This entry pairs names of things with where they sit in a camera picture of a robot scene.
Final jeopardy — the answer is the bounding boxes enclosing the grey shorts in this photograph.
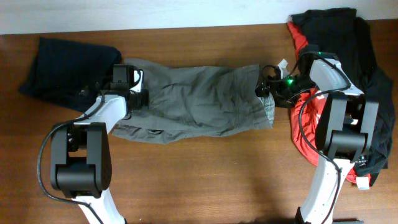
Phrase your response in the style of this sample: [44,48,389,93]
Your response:
[113,58,275,144]

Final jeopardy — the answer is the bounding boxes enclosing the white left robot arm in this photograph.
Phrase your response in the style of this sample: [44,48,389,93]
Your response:
[50,64,149,223]

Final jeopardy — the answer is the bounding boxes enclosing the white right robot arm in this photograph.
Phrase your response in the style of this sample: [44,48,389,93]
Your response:
[256,52,379,223]

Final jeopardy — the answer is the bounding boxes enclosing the red t-shirt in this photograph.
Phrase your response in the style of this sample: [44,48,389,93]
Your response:
[287,22,375,184]

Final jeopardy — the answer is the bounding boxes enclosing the folded navy blue shorts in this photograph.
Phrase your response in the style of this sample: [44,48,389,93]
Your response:
[19,37,122,112]

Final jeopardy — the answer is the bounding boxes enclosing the black t-shirt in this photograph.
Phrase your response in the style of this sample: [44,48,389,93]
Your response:
[289,8,396,184]

